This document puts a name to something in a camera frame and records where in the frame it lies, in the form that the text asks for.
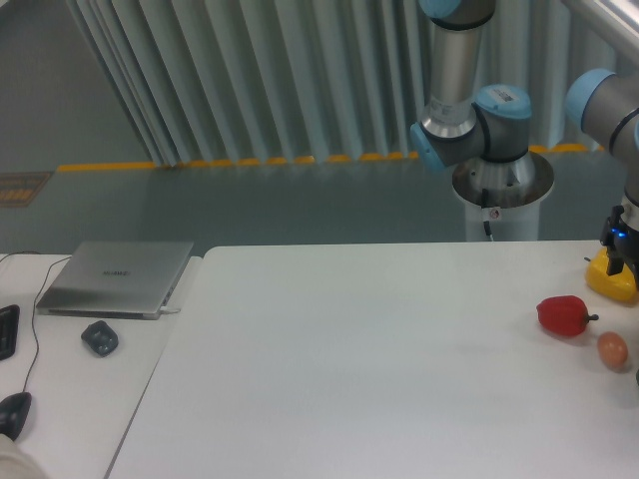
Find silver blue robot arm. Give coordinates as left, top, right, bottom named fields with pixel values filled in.
left=410, top=1, right=638, bottom=275

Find silver closed laptop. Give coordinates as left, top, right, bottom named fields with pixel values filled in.
left=36, top=240, right=193, bottom=319

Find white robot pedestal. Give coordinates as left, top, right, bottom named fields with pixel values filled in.
left=452, top=153, right=554, bottom=241

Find brown egg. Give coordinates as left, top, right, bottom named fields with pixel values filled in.
left=597, top=331, right=628, bottom=369

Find white laptop plug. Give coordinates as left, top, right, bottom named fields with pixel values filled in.
left=159, top=306, right=181, bottom=315

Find black computer mouse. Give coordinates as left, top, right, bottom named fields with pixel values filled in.
left=0, top=391, right=32, bottom=441

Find black keyboard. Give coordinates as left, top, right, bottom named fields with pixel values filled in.
left=0, top=304, right=20, bottom=360

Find red bell pepper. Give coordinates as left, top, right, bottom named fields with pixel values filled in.
left=536, top=295, right=599, bottom=337

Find beige sleeve forearm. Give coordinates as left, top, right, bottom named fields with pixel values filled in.
left=0, top=435, right=46, bottom=479

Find black mouse cable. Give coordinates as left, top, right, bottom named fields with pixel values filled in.
left=0, top=252, right=74, bottom=394

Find small black plastic holder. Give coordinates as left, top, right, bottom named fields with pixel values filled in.
left=81, top=320, right=119, bottom=357

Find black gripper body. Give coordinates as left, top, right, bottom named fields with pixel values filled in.
left=600, top=205, right=638, bottom=258

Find white side table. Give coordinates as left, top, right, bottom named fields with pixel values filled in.
left=1, top=254, right=201, bottom=478

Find yellow bell pepper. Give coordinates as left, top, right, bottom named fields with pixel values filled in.
left=584, top=247, right=638, bottom=303

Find black pedestal cable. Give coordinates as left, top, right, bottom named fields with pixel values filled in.
left=480, top=188, right=496, bottom=242

